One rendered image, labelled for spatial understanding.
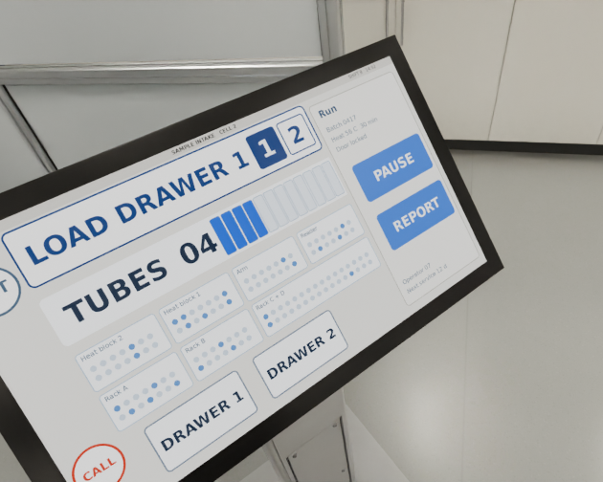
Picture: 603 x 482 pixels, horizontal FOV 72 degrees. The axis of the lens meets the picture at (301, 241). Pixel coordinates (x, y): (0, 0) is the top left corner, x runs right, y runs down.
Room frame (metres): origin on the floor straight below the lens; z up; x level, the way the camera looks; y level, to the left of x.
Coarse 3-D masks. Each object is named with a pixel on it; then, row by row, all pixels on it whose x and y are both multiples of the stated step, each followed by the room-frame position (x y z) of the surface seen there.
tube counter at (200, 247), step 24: (312, 168) 0.37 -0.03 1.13; (264, 192) 0.34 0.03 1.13; (288, 192) 0.35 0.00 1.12; (312, 192) 0.35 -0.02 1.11; (336, 192) 0.36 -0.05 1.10; (216, 216) 0.32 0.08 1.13; (240, 216) 0.32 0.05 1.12; (264, 216) 0.33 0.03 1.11; (288, 216) 0.33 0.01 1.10; (168, 240) 0.30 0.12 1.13; (192, 240) 0.30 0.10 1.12; (216, 240) 0.30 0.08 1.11; (240, 240) 0.30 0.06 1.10; (192, 264) 0.28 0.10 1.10; (216, 264) 0.29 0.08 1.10
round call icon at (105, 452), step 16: (112, 432) 0.17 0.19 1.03; (96, 448) 0.16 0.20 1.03; (112, 448) 0.16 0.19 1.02; (64, 464) 0.15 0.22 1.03; (80, 464) 0.15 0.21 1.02; (96, 464) 0.15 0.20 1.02; (112, 464) 0.15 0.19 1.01; (128, 464) 0.15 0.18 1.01; (80, 480) 0.14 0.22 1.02; (96, 480) 0.14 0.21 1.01; (112, 480) 0.14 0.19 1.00
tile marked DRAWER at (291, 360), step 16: (320, 320) 0.26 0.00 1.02; (288, 336) 0.24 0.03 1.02; (304, 336) 0.24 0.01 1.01; (320, 336) 0.25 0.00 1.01; (336, 336) 0.25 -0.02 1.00; (272, 352) 0.23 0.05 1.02; (288, 352) 0.23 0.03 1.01; (304, 352) 0.23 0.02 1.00; (320, 352) 0.23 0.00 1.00; (336, 352) 0.24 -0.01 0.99; (256, 368) 0.22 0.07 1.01; (272, 368) 0.22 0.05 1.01; (288, 368) 0.22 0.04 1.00; (304, 368) 0.22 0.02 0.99; (272, 384) 0.21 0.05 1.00; (288, 384) 0.21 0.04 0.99
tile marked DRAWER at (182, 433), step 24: (216, 384) 0.21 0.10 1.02; (240, 384) 0.21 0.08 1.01; (192, 408) 0.19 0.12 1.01; (216, 408) 0.19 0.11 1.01; (240, 408) 0.19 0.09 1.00; (144, 432) 0.17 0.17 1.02; (168, 432) 0.17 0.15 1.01; (192, 432) 0.17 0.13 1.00; (216, 432) 0.17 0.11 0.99; (168, 456) 0.16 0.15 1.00; (192, 456) 0.16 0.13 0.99
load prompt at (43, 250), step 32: (256, 128) 0.39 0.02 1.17; (288, 128) 0.39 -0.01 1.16; (192, 160) 0.35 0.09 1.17; (224, 160) 0.36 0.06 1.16; (256, 160) 0.36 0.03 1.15; (288, 160) 0.37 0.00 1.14; (96, 192) 0.32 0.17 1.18; (128, 192) 0.32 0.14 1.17; (160, 192) 0.33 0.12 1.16; (192, 192) 0.33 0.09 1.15; (224, 192) 0.34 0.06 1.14; (32, 224) 0.29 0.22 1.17; (64, 224) 0.29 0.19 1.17; (96, 224) 0.30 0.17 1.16; (128, 224) 0.30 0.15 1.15; (160, 224) 0.31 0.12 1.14; (32, 256) 0.27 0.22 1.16; (64, 256) 0.28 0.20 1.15; (96, 256) 0.28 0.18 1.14; (32, 288) 0.25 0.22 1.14
